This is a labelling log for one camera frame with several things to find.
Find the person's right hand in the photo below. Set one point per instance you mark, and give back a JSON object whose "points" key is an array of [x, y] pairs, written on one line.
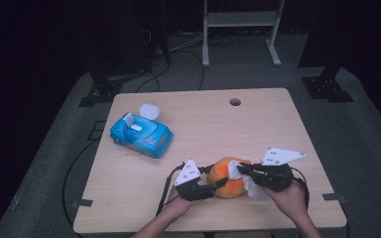
{"points": [[292, 201]]}

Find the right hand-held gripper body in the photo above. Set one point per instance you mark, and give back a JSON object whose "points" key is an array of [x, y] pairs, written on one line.
{"points": [[274, 177]]}

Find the blue tissue pack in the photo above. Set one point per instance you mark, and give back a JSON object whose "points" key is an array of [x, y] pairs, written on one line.
{"points": [[145, 142]]}

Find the person's left hand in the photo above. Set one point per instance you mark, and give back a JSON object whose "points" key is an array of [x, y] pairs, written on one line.
{"points": [[178, 208]]}

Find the black stand base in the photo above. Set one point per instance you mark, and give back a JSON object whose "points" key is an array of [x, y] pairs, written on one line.
{"points": [[104, 91], [325, 87]]}

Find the white metal stand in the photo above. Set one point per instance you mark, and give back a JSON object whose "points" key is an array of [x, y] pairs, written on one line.
{"points": [[241, 19]]}

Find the white tissue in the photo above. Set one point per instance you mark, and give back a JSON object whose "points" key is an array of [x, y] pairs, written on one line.
{"points": [[253, 190]]}

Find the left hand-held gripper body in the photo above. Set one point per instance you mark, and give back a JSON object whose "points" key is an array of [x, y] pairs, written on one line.
{"points": [[187, 173]]}

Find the orange plush toy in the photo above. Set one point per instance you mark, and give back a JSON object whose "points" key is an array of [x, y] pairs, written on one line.
{"points": [[228, 190]]}

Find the black tape strip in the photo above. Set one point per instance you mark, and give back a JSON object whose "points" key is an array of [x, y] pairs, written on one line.
{"points": [[333, 197], [83, 203]]}

